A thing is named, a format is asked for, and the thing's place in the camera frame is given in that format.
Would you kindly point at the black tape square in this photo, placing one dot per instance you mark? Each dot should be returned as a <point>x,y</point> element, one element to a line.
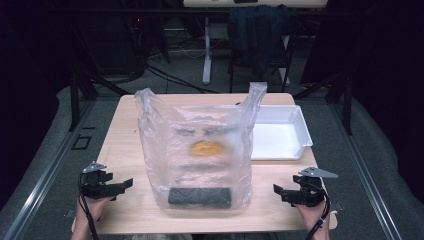
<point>74,146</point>

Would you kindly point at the clear plastic bag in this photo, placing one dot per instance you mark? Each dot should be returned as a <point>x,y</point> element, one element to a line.
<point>200,126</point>

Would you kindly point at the black metal stand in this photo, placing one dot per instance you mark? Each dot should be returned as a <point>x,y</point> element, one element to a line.
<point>74,103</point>
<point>348,106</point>

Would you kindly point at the dark jacket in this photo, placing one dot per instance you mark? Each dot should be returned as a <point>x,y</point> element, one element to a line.
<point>258,30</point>

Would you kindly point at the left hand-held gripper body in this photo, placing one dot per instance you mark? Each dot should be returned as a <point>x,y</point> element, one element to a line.
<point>96,186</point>

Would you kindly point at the aluminium rail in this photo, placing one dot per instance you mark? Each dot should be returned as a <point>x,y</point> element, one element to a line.
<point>43,180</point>
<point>363,173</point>

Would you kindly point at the grey tape piece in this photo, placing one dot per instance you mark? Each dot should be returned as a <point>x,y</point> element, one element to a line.
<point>337,206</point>
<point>70,213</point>

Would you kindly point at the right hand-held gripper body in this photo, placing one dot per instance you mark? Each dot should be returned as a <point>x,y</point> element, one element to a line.
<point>310,193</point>

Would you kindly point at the white desk leg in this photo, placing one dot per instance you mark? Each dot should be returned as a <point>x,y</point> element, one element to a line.
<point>207,50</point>

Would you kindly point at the white plastic tray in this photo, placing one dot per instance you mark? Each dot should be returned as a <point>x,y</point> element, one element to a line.
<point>281,140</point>

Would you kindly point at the black tape strip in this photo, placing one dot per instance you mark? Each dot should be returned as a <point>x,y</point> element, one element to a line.
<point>88,128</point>

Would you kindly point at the person's left hand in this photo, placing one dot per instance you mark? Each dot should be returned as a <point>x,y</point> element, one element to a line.
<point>95,208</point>

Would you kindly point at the black chair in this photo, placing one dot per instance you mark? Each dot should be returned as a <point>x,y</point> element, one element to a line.
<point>233,73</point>

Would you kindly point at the person's right hand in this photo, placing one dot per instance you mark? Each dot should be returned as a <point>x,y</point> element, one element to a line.
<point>311,215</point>

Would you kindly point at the dark grey cylinder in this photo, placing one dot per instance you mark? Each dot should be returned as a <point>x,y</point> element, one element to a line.
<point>199,198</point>

